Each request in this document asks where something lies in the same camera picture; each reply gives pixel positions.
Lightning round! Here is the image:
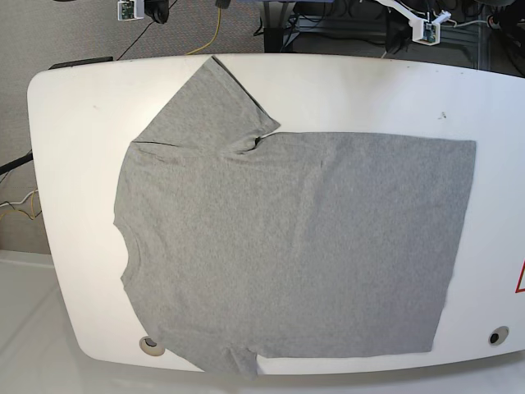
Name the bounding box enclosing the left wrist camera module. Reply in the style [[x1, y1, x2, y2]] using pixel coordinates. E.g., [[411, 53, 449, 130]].
[[117, 0, 144, 21]]

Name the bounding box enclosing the red triangle sticker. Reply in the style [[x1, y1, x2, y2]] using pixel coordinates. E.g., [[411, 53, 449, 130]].
[[515, 262, 525, 294]]

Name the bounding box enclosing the table grommet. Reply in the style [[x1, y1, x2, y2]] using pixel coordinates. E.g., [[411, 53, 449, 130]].
[[488, 326, 509, 346], [139, 337, 166, 357]]

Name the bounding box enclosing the left table grommet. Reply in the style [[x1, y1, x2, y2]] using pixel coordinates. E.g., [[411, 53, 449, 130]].
[[139, 337, 166, 357]]

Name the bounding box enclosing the white cable on floor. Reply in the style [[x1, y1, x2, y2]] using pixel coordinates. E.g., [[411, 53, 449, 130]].
[[0, 188, 39, 207]]

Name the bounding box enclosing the yellow cable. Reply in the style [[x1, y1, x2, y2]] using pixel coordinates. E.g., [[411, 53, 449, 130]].
[[187, 6, 223, 56]]

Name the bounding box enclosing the grey T-shirt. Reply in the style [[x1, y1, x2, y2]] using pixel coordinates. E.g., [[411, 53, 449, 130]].
[[114, 58, 477, 377]]

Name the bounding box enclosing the black table leg base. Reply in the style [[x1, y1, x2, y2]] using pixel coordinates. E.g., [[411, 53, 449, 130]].
[[263, 27, 285, 53]]

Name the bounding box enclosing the right table grommet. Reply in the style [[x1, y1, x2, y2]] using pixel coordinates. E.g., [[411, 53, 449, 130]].
[[488, 326, 509, 346]]

